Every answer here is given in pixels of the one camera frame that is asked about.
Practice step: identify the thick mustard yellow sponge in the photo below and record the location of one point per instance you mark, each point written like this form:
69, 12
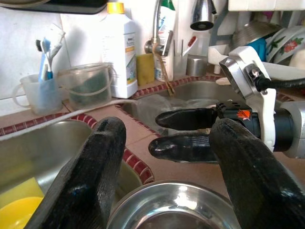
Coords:
145, 69

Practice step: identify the steel cup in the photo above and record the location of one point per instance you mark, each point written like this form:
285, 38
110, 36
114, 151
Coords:
196, 65

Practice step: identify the red white toothbrush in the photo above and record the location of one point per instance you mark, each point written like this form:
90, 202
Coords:
190, 44

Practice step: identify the chrome faucet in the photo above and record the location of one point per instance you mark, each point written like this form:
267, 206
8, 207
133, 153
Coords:
202, 14

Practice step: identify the yellow plastic bowl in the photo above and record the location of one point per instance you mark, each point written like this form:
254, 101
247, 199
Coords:
19, 212

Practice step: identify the bright yellow flat sponge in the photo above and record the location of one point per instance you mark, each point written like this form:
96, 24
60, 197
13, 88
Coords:
21, 190

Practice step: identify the steel sink basin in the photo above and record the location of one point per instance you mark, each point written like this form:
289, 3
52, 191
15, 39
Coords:
195, 90
47, 143

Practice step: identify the blue toothbrush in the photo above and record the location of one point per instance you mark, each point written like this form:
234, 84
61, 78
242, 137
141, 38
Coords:
46, 59

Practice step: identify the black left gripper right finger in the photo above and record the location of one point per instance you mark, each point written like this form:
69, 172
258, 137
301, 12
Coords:
250, 179

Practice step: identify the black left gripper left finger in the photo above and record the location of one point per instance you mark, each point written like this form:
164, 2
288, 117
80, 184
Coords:
83, 179

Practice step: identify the black bristle toothbrush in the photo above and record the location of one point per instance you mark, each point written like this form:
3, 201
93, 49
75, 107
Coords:
39, 45

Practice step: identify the blue plastic item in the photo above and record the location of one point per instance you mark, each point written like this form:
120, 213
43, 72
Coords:
258, 47

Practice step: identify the white bottle green cap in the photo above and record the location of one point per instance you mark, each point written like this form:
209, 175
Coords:
166, 19

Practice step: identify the upturned steel bowl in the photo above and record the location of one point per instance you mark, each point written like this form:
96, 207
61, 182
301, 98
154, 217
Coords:
255, 31

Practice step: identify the pale spatula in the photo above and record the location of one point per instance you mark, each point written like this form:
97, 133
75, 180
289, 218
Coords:
222, 81

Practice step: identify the clear drinking glass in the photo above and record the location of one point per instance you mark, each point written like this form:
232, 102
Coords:
179, 66

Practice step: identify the floral ceramic bowl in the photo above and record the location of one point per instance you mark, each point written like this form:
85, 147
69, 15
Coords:
288, 45

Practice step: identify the clear tub with green scourer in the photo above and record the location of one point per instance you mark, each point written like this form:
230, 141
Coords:
88, 88

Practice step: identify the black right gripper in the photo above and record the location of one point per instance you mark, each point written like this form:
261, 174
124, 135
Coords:
238, 114

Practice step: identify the white detergent bottle yellow cap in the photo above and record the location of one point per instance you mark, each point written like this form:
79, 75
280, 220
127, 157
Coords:
119, 59

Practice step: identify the black wall shelf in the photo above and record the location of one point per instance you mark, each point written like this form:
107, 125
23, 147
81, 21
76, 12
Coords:
59, 6

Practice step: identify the white overhead shelf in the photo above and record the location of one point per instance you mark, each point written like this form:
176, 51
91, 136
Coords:
267, 4

